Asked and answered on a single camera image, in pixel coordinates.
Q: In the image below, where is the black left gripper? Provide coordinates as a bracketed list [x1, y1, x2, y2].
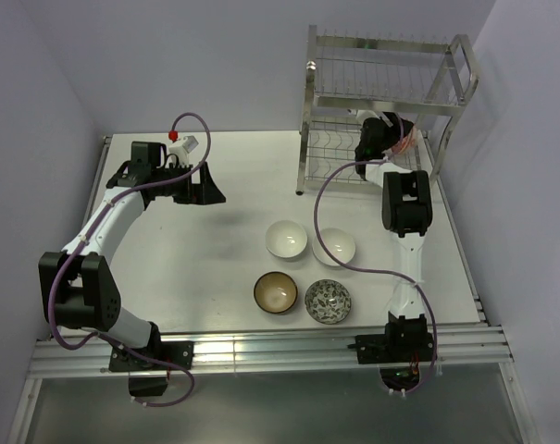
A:
[152, 162, 225, 205]

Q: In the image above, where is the orange patterned bowl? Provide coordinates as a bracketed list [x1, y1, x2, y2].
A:
[391, 120, 417, 155]

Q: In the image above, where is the brown glazed bowl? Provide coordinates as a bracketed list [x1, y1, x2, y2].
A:
[253, 271, 299, 315]

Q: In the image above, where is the black white floral bowl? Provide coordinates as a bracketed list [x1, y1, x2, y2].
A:
[305, 279, 352, 325]

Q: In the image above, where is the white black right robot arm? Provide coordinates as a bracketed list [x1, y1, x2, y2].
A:
[355, 111, 433, 323]

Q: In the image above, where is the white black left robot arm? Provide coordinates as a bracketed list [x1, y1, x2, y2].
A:
[38, 142, 226, 369]

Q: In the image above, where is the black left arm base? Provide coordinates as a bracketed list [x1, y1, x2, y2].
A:
[108, 340, 195, 406]

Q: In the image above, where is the stainless steel dish rack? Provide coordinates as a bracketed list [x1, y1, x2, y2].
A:
[295, 25, 480, 194]

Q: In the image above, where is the white bowl left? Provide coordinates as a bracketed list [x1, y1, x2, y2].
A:
[265, 220, 308, 259]

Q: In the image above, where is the white bowl right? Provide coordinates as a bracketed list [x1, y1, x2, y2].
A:
[313, 228, 356, 267]

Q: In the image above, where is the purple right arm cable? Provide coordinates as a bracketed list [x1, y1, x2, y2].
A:
[312, 117, 441, 395]

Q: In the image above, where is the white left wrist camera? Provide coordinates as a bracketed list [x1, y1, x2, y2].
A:
[168, 135, 199, 167]

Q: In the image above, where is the aluminium mounting rail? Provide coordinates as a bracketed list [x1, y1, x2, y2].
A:
[27, 324, 513, 379]

